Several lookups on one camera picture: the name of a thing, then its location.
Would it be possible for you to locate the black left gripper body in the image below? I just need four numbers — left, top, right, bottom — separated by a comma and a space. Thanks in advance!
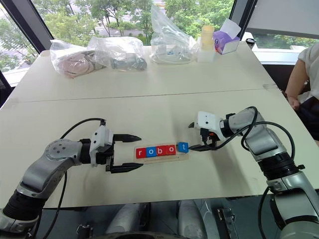
96, 140, 117, 173

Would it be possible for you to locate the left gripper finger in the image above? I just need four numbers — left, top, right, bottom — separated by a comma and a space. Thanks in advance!
113, 133, 143, 144
111, 163, 145, 174

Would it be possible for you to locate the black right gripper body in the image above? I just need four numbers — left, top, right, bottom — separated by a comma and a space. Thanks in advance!
199, 127, 219, 147

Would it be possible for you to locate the wooden letter tray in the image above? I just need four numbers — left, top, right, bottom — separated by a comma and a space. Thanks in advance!
132, 144, 190, 164

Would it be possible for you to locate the person's bare hand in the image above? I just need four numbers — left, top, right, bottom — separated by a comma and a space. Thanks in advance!
288, 96, 301, 111

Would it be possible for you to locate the grey rounded casing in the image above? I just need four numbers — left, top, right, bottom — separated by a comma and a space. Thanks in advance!
178, 200, 212, 235
106, 203, 150, 235

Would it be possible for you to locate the translucent white container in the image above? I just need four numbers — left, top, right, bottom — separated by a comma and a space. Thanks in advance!
196, 37, 216, 63

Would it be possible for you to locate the plastic bag with grey contents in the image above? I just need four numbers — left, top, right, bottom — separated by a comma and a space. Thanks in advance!
87, 36, 148, 73

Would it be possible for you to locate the tall clear plastic bag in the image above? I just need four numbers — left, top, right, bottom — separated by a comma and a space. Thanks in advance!
150, 4, 197, 65

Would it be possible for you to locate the purple and white box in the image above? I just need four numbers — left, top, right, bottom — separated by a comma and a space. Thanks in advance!
212, 18, 242, 55

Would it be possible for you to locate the stack of yellow cups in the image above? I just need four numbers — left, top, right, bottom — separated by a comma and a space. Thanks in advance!
200, 25, 215, 52

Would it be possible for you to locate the plastic bag with pink contents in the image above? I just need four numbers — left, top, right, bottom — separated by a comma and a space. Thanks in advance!
49, 39, 103, 80

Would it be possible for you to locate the person's dark skirt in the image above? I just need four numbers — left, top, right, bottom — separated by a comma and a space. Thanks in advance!
298, 97, 319, 142

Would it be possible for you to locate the black mesh office chair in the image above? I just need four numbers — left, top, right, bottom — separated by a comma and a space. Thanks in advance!
0, 69, 12, 108

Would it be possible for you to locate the person at table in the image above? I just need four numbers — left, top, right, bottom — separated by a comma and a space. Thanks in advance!
296, 43, 319, 104

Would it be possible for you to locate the grey roller blind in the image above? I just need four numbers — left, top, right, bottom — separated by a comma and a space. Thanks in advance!
245, 0, 319, 40

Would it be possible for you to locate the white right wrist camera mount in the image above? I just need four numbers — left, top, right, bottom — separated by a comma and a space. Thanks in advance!
194, 111, 224, 141

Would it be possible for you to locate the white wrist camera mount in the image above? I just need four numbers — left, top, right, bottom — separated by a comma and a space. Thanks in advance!
89, 125, 114, 167
194, 111, 224, 141

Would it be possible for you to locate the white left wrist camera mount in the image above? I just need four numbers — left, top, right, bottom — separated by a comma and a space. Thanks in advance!
89, 125, 114, 167

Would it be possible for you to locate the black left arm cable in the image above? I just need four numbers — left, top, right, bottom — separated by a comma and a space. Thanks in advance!
33, 118, 107, 239

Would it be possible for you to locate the black window frame post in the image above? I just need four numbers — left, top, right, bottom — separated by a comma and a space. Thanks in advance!
3, 0, 53, 54
229, 0, 258, 32

